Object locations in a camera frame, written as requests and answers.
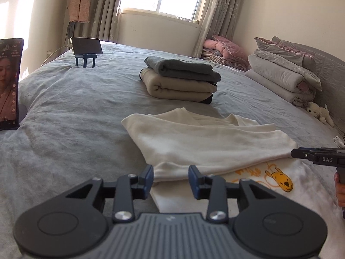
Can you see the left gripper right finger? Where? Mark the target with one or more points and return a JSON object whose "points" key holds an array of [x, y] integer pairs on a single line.
{"points": [[249, 220]]}

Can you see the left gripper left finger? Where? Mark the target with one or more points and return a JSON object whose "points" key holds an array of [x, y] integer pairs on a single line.
{"points": [[78, 220]]}

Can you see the white Winnie the Pooh sweatshirt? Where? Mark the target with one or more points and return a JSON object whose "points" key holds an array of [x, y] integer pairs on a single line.
{"points": [[234, 148]]}

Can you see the person's right hand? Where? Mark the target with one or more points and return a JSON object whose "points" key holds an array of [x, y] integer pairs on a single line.
{"points": [[340, 190]]}

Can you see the white plush toy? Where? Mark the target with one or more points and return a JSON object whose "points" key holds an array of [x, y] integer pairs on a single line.
{"points": [[322, 114]]}

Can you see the grey padded headboard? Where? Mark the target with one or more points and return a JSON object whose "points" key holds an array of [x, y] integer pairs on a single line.
{"points": [[330, 70]]}

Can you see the grey bed sheet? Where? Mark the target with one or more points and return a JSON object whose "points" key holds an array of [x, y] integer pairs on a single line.
{"points": [[73, 129]]}

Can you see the grey folded quilt stack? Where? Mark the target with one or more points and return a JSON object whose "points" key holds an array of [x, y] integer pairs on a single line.
{"points": [[284, 76]]}

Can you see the grey pink top pillow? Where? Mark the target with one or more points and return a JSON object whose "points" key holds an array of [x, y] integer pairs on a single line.
{"points": [[285, 49]]}

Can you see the folded black garment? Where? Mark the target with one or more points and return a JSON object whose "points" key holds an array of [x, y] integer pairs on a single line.
{"points": [[208, 100]]}

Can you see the pink folded blanket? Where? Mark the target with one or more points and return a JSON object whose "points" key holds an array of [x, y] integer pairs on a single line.
{"points": [[229, 50]]}

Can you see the folded beige garment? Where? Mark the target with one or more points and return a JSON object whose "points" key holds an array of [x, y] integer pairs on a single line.
{"points": [[176, 88]]}

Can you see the striped folded blanket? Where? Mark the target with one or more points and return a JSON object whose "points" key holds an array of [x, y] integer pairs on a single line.
{"points": [[215, 56]]}

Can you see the blue phone stand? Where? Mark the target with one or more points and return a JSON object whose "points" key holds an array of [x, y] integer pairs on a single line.
{"points": [[85, 58]]}

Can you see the folded dark grey garment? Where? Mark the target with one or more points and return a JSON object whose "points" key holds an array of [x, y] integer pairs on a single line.
{"points": [[181, 69]]}

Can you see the landscape smartphone on stand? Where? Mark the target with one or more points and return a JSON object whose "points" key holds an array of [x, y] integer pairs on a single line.
{"points": [[86, 46]]}

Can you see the upright smartphone with video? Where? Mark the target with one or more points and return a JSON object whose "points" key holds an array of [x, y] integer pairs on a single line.
{"points": [[11, 54]]}

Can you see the right grey star curtain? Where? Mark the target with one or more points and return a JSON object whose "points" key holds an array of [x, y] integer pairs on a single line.
{"points": [[220, 18]]}

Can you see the grey star curtain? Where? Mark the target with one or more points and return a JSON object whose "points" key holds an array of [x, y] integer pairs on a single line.
{"points": [[103, 22], [220, 18]]}

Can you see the hanging pink jacket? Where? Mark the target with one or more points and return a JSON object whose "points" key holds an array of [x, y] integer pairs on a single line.
{"points": [[78, 10]]}

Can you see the left grey star curtain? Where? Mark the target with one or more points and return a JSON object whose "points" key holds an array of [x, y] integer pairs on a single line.
{"points": [[103, 22]]}

